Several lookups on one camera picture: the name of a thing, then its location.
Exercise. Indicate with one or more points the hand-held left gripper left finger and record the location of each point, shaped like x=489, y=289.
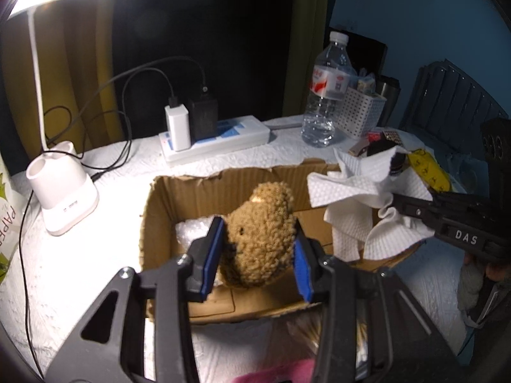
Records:
x=210, y=253

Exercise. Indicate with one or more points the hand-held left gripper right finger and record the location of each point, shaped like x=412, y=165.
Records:
x=302, y=269

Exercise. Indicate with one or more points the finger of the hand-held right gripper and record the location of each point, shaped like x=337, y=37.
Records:
x=415, y=209

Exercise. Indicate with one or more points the brown plush toy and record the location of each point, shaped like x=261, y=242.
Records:
x=259, y=235

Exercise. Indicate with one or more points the cardboard box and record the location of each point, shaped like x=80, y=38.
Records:
x=167, y=223

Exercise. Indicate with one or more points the white paper towel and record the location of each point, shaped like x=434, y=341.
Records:
x=351, y=203

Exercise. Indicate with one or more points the person's right hand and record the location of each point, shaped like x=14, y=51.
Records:
x=471, y=287

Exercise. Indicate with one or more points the bubble wrap sheet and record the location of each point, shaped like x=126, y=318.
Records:
x=191, y=233

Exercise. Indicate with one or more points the yellow packet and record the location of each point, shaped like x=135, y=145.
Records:
x=429, y=169

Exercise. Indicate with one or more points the dark round jar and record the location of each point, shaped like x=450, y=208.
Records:
x=389, y=157

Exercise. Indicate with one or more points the clear bag of cotton swabs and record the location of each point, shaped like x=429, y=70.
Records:
x=303, y=335

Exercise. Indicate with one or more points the small patterned box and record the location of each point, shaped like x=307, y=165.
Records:
x=389, y=135

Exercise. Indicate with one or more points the pink cloth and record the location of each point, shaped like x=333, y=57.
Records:
x=275, y=373

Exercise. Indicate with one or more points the white perforated basket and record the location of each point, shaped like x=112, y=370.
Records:
x=361, y=113

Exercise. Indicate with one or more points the dark blue slatted chair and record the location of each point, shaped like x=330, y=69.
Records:
x=451, y=103

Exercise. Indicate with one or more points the steel tumbler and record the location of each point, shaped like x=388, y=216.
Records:
x=389, y=97

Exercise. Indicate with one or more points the white power strip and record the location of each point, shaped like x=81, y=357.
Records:
x=223, y=137

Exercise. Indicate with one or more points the white usb charger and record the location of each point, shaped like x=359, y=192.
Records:
x=177, y=127

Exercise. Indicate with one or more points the black power adapter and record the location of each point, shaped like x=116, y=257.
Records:
x=202, y=117

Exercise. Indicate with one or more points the clear plastic water bottle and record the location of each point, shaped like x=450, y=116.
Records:
x=327, y=91

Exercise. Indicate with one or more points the white desk lamp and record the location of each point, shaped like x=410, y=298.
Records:
x=60, y=195

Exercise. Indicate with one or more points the black box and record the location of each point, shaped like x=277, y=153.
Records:
x=369, y=54

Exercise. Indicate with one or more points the green printed paper bag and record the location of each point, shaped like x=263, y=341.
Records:
x=6, y=223

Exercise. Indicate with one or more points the yellow curtain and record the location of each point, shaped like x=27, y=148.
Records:
x=60, y=68

